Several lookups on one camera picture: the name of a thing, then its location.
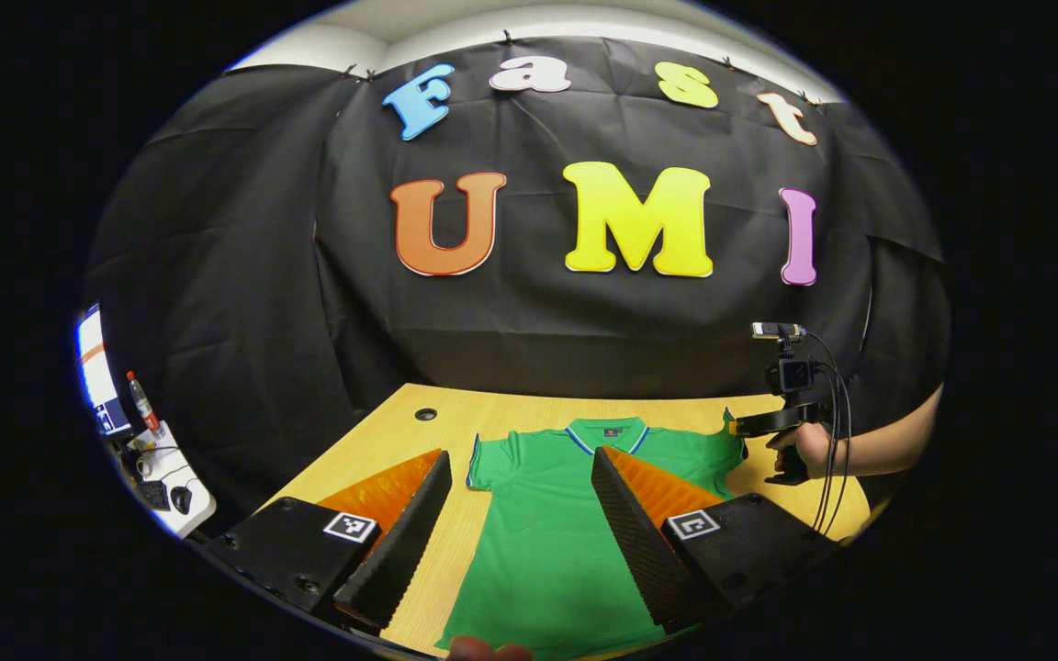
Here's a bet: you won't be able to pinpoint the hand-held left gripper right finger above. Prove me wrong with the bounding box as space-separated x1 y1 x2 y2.
591 447 842 634

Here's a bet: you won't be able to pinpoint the right gripper black cables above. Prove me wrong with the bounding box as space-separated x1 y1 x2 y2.
803 330 853 539

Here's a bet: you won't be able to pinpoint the white side desk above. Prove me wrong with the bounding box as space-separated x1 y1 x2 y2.
107 418 218 540

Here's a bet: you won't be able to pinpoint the green T-shirt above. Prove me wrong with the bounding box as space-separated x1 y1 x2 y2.
435 416 748 661

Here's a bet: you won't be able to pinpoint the black backdrop cloth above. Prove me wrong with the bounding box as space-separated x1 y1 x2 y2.
84 37 952 543

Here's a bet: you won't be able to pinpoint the computer monitor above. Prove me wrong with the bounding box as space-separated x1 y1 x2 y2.
77 303 132 437

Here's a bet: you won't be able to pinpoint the red capped drink bottle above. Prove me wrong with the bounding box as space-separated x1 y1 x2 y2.
126 371 165 440

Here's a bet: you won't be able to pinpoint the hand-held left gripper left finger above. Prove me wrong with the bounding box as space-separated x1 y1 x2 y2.
201 450 454 634

